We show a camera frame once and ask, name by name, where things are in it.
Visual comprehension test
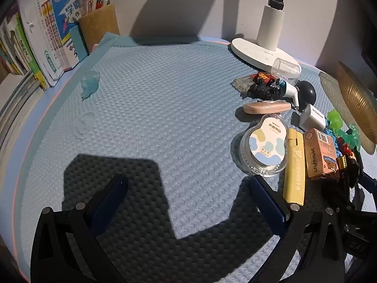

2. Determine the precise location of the teal translucent toy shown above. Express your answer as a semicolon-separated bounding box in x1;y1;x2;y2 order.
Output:
336;125;363;151

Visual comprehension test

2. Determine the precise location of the orange eraser box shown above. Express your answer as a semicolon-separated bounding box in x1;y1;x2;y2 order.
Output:
303;128;339;180

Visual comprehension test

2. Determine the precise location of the black monitor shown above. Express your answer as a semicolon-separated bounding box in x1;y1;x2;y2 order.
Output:
361;35;377;74

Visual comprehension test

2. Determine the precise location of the bunch of pens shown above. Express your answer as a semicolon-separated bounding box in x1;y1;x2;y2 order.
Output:
74;0;111;15

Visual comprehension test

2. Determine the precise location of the clear plastic box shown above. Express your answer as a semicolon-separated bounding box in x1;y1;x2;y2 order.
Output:
271;58;302;86

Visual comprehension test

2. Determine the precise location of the blue quilted mat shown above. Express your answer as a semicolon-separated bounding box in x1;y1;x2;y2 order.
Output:
9;32;377;283

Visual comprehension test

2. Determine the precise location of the brown cork pen holder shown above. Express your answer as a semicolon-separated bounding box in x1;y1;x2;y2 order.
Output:
77;4;121;56

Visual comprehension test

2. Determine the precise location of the white wall charger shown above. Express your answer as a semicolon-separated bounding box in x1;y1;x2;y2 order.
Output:
299;103;327;132

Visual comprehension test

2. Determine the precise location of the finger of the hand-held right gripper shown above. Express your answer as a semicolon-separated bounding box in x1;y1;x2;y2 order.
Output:
348;156;364;191
361;172;377;196

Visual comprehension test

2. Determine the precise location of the gold ribbed bowl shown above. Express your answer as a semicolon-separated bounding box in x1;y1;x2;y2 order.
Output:
336;60;377;145

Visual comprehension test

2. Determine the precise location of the black rubber ball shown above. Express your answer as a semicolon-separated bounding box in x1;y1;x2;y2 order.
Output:
295;80;317;107

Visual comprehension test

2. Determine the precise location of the teal folder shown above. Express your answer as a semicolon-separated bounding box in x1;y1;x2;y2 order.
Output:
68;25;89;61

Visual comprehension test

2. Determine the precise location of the correction tape in clear pack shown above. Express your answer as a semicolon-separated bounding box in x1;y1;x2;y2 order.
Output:
239;113;289;178

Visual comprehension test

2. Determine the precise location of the pile of flat notebooks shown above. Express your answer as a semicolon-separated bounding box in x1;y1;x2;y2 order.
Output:
0;74;45;160

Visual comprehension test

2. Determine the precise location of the small red black toy figure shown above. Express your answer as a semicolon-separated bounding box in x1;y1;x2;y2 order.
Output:
336;143;358;180

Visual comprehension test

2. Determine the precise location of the row of upright books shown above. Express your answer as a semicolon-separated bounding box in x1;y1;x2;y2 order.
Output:
0;0;81;95

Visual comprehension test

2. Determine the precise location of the yellow eraser bar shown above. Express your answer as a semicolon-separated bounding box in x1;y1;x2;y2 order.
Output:
283;128;305;204

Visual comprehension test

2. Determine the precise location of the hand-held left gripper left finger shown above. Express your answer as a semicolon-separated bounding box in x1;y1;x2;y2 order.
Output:
31;173;130;283

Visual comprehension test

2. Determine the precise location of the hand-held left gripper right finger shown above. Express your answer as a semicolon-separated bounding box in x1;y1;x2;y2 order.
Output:
249;175;346;283

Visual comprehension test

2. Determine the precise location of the white desk lamp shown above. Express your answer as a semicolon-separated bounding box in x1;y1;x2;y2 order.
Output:
230;0;299;73

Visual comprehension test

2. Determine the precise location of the red snack packet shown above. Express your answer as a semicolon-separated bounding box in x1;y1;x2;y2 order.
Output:
254;72;277;86

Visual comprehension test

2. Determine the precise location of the pink oval case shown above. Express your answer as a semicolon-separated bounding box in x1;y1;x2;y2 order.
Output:
242;100;292;114

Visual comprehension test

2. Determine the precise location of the small clear plastic case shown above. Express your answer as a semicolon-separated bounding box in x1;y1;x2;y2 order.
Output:
233;75;257;95

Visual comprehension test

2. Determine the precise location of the pale blue translucent toy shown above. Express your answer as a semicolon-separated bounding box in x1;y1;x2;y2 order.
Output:
79;72;101;101

